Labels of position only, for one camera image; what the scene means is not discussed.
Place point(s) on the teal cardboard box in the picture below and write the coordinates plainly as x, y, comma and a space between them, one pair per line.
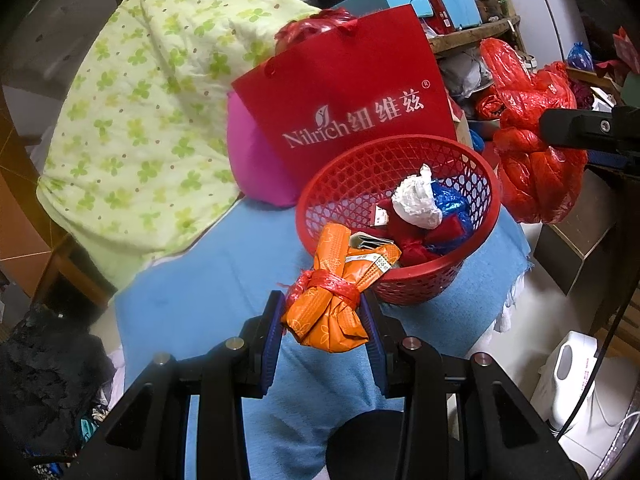
395, 0

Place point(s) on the green clover print quilt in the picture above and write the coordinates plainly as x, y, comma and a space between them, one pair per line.
150, 110

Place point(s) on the small blue plastic bag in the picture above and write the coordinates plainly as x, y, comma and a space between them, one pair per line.
580, 57

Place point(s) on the pink pillow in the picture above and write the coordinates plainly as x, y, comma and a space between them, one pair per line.
255, 165

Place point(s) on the wooden shelf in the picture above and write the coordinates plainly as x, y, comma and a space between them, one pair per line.
475, 35

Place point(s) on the red plastic bag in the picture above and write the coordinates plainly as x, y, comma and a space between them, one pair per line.
530, 175
310, 25

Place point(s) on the dark red bundle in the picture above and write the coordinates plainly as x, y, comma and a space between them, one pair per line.
405, 245

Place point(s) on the white electric appliance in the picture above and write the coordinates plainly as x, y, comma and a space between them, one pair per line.
565, 375

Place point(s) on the red paper gift bag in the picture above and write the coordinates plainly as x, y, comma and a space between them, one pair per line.
350, 75

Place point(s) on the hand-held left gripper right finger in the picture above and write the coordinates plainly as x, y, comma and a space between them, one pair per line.
376, 360

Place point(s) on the black clothing pile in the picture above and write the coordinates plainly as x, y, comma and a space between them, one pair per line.
45, 375

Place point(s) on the red plastic bag in gift bag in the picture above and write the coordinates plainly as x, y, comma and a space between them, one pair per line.
310, 25

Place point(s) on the brown cardboard box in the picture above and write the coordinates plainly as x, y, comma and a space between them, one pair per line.
585, 240

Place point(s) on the white plastic bag bundle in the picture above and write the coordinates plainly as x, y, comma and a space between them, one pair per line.
415, 205

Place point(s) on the red plastic mesh basket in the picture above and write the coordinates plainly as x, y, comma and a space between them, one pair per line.
350, 180

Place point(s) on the blue foil bundle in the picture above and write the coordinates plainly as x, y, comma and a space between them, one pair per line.
452, 210

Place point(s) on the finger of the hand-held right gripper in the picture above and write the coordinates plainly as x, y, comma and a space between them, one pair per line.
580, 127

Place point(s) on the dark round object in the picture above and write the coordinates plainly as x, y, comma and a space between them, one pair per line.
365, 445

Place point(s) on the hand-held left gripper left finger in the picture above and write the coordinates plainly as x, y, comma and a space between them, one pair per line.
272, 355

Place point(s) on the orange bundle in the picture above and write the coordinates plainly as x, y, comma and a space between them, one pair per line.
330, 315

